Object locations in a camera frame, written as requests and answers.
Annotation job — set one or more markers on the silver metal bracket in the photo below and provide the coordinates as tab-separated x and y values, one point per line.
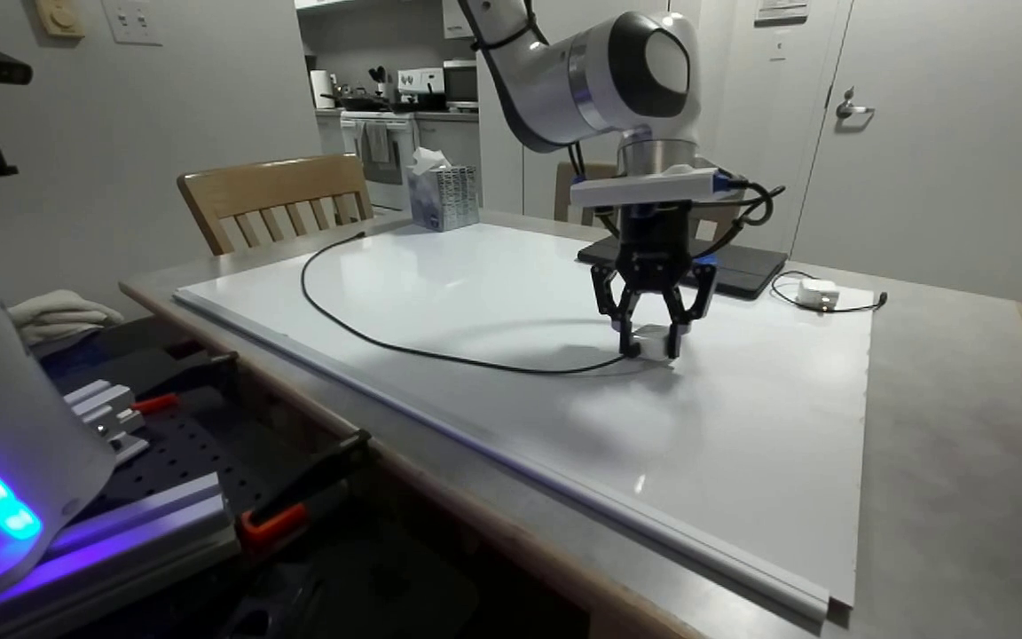
106	410

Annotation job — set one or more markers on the aluminium profile rail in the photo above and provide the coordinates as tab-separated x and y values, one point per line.
145	534

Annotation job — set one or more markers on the white folded cloth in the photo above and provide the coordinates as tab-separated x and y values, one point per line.
55	318

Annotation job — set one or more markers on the white wall outlet plate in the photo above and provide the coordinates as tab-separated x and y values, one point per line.
133	19

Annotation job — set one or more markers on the white whiteboard sheet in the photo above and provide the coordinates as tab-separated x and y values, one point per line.
533	447

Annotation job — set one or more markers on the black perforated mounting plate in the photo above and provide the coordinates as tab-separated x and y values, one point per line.
196	454

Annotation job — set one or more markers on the purple grey tissue box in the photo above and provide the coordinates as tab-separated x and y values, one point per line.
446	200

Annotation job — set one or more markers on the white robot base blue light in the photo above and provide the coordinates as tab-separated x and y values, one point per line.
0	413

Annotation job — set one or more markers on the beige round wall thermostat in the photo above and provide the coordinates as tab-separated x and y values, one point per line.
60	16

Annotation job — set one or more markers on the microwave oven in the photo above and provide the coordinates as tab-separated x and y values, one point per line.
424	78

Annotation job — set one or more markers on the light wooden slat-back chair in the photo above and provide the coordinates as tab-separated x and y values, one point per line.
562	188
276	181

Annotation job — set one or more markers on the white door sign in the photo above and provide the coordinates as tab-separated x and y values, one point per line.
783	13

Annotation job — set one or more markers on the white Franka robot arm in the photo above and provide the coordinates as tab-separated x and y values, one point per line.
568	81

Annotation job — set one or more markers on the white kitchen stove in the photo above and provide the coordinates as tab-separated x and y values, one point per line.
377	142

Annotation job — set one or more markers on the black closed laptop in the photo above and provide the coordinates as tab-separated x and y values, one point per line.
753	271

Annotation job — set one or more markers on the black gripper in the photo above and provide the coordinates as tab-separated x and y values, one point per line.
656	241

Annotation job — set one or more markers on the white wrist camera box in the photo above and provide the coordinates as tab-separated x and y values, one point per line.
642	187

